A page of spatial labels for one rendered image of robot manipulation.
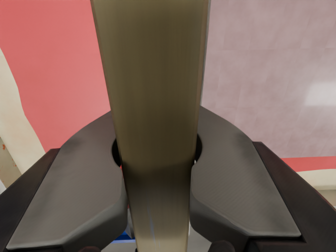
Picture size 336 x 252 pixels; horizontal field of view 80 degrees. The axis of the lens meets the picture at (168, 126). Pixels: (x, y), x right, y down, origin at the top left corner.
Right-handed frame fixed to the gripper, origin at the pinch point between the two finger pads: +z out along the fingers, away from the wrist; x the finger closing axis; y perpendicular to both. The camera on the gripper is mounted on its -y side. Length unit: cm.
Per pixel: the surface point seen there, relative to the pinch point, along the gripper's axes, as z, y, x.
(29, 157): 13.5, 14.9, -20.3
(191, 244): 110, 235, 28
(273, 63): 13.5, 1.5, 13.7
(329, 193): 12.9, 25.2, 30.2
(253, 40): 13.5, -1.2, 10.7
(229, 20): 13.5, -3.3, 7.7
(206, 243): 110, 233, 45
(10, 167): 12.4, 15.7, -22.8
